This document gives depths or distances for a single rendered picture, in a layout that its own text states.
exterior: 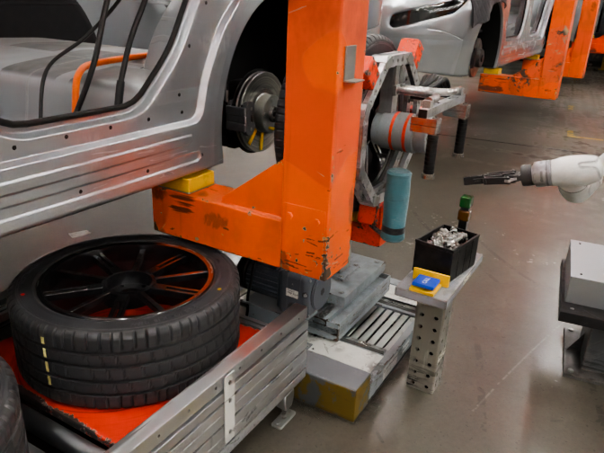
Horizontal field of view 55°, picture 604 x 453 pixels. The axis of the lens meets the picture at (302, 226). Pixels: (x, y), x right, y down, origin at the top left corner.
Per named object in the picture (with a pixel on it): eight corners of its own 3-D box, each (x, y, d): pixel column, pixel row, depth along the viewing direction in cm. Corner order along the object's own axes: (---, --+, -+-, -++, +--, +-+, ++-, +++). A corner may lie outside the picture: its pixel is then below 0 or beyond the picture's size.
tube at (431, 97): (395, 95, 209) (397, 65, 205) (447, 102, 200) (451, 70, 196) (374, 102, 195) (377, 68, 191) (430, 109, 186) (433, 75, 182)
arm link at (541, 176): (549, 163, 194) (529, 164, 197) (551, 189, 196) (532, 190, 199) (551, 156, 202) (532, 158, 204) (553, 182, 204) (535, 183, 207)
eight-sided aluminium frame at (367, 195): (397, 180, 249) (412, 48, 229) (412, 182, 246) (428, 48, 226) (339, 217, 206) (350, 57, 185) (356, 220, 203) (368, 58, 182)
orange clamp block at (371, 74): (359, 72, 197) (352, 53, 189) (381, 74, 193) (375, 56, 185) (352, 88, 194) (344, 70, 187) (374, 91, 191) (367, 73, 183)
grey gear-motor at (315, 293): (242, 306, 244) (242, 228, 231) (330, 337, 224) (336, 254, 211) (214, 324, 229) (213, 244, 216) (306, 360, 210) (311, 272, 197)
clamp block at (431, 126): (413, 128, 195) (415, 112, 193) (440, 132, 191) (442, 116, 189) (408, 130, 191) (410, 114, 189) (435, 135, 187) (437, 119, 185)
